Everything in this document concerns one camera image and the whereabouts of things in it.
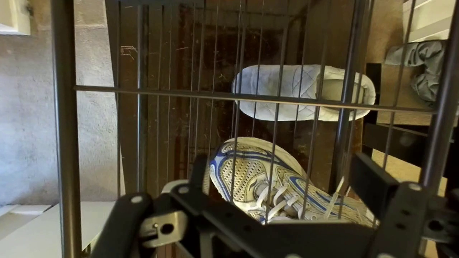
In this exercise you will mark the grey sneaker middle shelf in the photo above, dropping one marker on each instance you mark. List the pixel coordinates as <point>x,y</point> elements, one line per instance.
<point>269,184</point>

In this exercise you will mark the grey slipper on dresser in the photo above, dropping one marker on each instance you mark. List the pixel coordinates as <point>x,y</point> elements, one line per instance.
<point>309,82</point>

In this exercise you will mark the black metal shoe rack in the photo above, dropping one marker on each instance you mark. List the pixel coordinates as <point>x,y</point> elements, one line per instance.
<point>378,116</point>

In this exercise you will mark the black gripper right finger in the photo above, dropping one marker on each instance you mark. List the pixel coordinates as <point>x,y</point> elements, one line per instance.
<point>406,214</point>

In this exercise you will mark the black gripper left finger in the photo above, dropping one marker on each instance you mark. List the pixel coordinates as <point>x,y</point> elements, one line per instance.
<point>138,225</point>

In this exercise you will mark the grey crumpled cloth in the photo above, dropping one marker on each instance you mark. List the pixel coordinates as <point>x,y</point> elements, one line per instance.
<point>426,60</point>

